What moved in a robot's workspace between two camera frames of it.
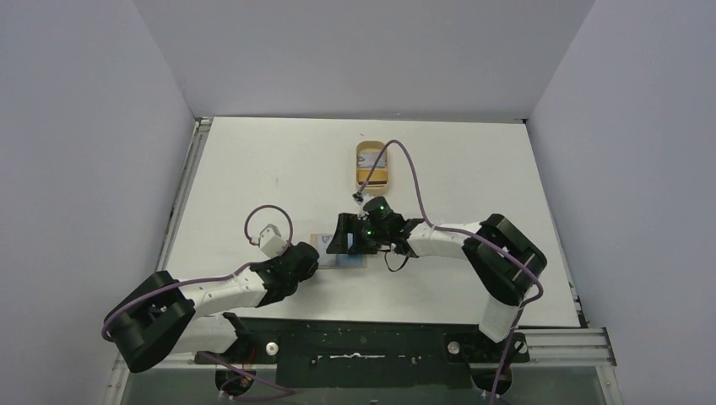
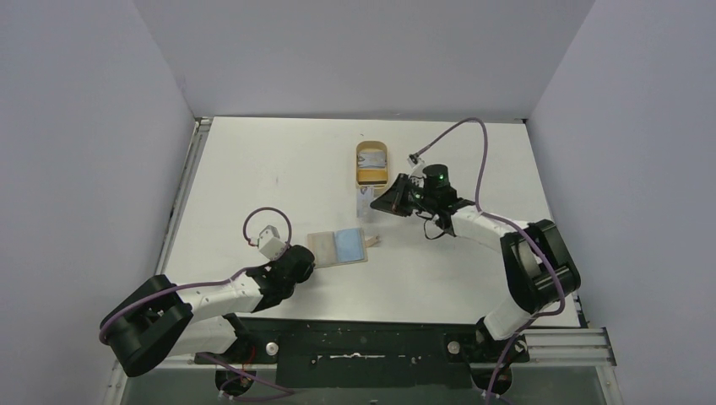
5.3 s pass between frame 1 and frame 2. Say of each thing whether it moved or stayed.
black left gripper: stayed
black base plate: stayed
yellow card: stayed
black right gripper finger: moved
